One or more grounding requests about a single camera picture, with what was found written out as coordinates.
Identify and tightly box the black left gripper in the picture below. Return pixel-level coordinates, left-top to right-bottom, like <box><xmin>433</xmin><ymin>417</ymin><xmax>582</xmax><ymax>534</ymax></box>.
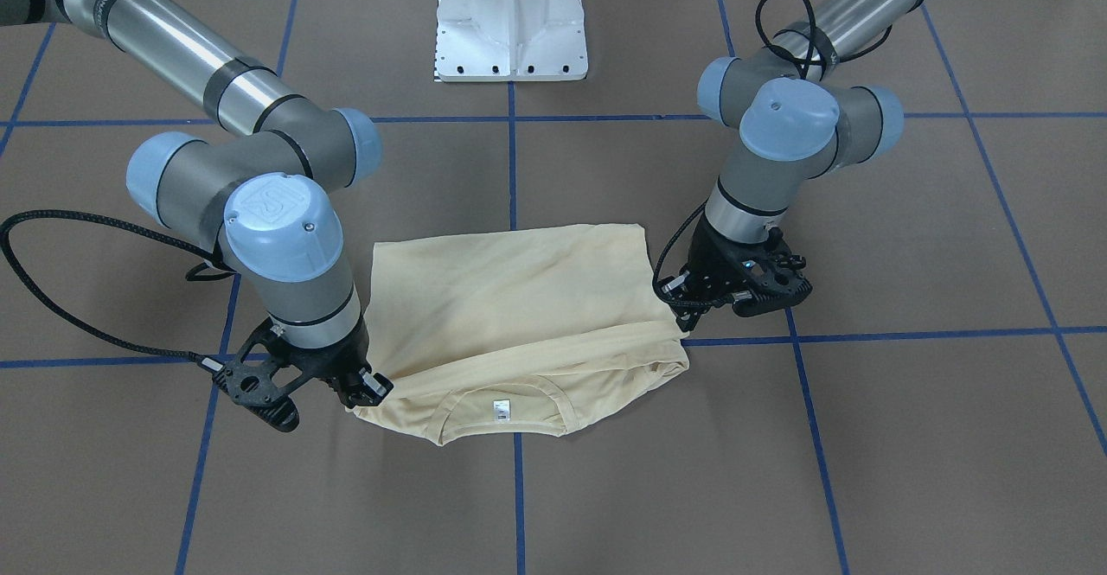
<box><xmin>662</xmin><ymin>212</ymin><xmax>813</xmax><ymax>332</ymax></box>

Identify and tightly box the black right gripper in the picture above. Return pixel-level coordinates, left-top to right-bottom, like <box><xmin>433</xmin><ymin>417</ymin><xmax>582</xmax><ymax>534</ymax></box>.
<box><xmin>211</xmin><ymin>320</ymin><xmax>393</xmax><ymax>433</ymax></box>

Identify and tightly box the cream long-sleeve graphic shirt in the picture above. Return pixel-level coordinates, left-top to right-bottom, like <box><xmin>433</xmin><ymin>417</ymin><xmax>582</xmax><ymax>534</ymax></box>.
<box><xmin>355</xmin><ymin>224</ymin><xmax>689</xmax><ymax>446</ymax></box>

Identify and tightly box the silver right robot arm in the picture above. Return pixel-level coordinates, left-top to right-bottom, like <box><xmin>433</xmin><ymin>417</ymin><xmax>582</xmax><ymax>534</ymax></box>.
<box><xmin>3</xmin><ymin>0</ymin><xmax>393</xmax><ymax>432</ymax></box>

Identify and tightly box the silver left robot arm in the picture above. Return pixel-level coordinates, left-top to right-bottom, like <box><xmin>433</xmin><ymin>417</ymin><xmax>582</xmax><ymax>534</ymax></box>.
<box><xmin>653</xmin><ymin>0</ymin><xmax>925</xmax><ymax>332</ymax></box>

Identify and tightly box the blue tape line lengthwise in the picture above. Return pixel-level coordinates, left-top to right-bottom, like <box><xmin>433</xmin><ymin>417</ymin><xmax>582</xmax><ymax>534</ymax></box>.
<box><xmin>506</xmin><ymin>82</ymin><xmax>528</xmax><ymax>575</ymax></box>

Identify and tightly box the blue tape line crosswise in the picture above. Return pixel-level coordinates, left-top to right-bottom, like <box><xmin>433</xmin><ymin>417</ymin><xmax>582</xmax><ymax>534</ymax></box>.
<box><xmin>1</xmin><ymin>326</ymin><xmax>1106</xmax><ymax>369</ymax></box>

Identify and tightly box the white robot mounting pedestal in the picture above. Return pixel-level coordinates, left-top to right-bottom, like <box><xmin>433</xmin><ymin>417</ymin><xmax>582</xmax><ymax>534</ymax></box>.
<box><xmin>434</xmin><ymin>0</ymin><xmax>589</xmax><ymax>83</ymax></box>

